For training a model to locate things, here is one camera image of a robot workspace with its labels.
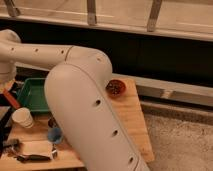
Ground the white paper cup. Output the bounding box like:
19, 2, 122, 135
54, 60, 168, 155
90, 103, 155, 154
12, 107, 34, 128

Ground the red pepper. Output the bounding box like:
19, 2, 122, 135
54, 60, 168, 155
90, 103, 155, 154
3, 89, 20, 109

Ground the green plastic tray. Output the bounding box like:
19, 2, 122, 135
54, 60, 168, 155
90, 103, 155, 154
17, 78, 49, 113

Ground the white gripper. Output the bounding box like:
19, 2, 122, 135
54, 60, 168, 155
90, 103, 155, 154
0, 62, 16, 94

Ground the small dark metal cup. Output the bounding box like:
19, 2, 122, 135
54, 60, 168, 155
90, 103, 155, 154
48, 117, 58, 128

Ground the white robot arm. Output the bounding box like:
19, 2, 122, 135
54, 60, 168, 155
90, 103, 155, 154
0, 29, 150, 171

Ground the wooden table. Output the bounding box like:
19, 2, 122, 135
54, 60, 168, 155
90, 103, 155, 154
0, 78, 154, 171

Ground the blue cup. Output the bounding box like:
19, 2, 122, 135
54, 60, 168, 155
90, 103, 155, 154
47, 127, 63, 144

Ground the red bowl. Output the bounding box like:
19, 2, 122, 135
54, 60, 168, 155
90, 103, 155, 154
106, 79, 126, 98

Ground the black handled tool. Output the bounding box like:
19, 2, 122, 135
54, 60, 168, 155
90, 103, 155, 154
8, 147, 51, 163

